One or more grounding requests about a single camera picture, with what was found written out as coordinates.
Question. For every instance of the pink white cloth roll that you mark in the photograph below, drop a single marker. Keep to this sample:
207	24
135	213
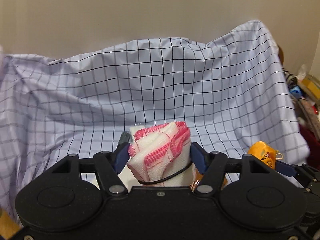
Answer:
160	155

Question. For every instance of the white phone box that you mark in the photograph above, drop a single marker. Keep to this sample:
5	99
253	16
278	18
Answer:
125	174

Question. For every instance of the clutter at right edge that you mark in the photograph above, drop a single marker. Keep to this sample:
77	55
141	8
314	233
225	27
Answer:
306	110

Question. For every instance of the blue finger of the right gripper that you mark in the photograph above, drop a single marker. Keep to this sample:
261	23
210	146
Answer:
285	169

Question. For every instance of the brown leather wallet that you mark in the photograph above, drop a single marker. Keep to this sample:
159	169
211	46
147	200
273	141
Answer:
198	178

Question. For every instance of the checkered lavender sheet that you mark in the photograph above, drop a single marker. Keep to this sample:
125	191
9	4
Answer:
231	92

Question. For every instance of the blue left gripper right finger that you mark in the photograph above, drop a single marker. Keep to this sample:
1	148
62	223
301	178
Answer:
200	157

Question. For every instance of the dark grey bottle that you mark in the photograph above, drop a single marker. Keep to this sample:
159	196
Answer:
124	140

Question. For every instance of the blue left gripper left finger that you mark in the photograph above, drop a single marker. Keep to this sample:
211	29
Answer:
121	157

